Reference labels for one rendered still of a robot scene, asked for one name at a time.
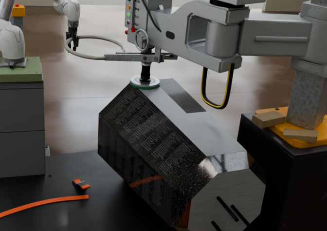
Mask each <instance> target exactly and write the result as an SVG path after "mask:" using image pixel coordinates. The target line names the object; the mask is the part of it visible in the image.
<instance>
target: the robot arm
mask: <svg viewBox="0 0 327 231"><path fill-rule="evenodd" d="M14 3H15V0H0V51H1V52H2V62H1V64H0V67H10V68H14V67H15V68H26V62H27V61H28V59H27V58H25V56H24V54H25V43H24V36H23V33H22V31H21V29H20V28H19V27H17V26H15V25H11V23H10V22H9V20H10V17H11V14H12V10H13V7H14ZM53 6H54V9H55V10H56V11H58V12H59V13H61V14H63V15H66V16H67V17H68V32H66V40H67V39H69V38H72V39H73V50H74V51H76V48H77V47H78V44H79V37H80V36H78V35H77V28H78V26H79V18H80V4H79V2H78V1H76V0H70V1H69V2H68V1H67V0H54V3H53Z"/></svg>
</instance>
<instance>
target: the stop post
mask: <svg viewBox="0 0 327 231"><path fill-rule="evenodd" d="M11 16H12V17H13V25H15V26H17V27H19V28H20V29H21V31H22V33H23V17H25V7H24V6H23V5H19V6H15V5H14V7H13V10H12V14H11Z"/></svg>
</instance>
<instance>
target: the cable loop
mask: <svg viewBox="0 0 327 231"><path fill-rule="evenodd" d="M234 67H235V63H231V64H230V67H229V71H228V77H227V84H226V91H225V96H224V100H223V103H222V104H221V105H218V104H216V103H213V102H212V101H210V100H209V99H208V98H207V96H206V79H207V71H208V68H206V67H203V71H202V79H201V97H202V99H203V101H204V102H205V103H206V104H207V105H209V106H211V107H213V108H215V109H219V110H222V109H224V108H225V107H226V106H227V104H228V101H229V97H230V92H231V86H232V80H233V73H234Z"/></svg>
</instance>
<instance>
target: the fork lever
mask: <svg viewBox="0 0 327 231"><path fill-rule="evenodd" d="M104 56H105V58H106V59H105V61H139V62H157V61H158V58H157V57H155V55H141V52H116V54H104ZM164 59H167V60H176V59H177V57H176V55H174V54H172V53H170V52H161V61H160V62H164Z"/></svg>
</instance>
